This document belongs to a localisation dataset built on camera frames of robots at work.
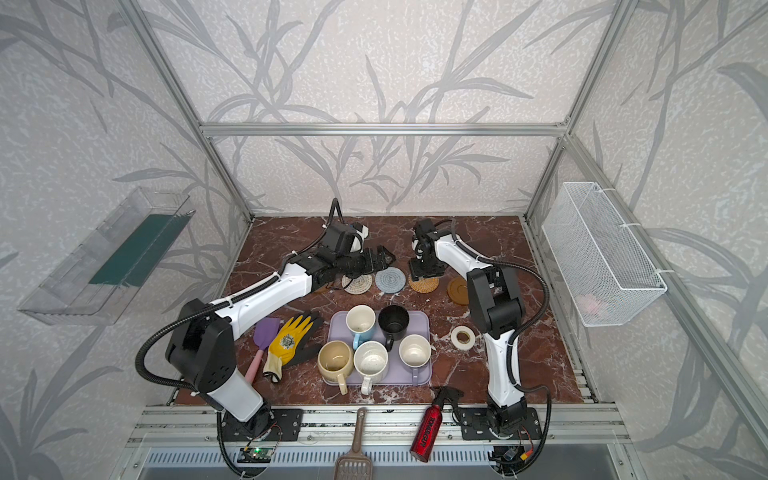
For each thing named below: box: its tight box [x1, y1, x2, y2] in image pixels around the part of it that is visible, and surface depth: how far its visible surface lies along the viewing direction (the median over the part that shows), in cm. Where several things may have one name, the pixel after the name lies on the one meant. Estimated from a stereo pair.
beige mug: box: [318, 340, 354, 395], surface depth 77 cm
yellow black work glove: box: [263, 311, 324, 383], surface depth 88 cm
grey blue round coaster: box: [375, 266, 406, 294], surface depth 103 cm
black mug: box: [378, 304, 410, 352], surface depth 85 cm
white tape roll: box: [450, 325, 475, 351], surface depth 90 cm
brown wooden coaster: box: [447, 276, 469, 305], surface depth 101 cm
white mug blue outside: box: [346, 304, 377, 349], surface depth 85 cm
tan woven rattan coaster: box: [408, 273, 440, 294], surface depth 101 cm
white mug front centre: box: [353, 340, 389, 395], surface depth 79 cm
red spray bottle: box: [410, 386, 464, 463], surface depth 72 cm
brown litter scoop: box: [334, 407, 374, 480], surface depth 70 cm
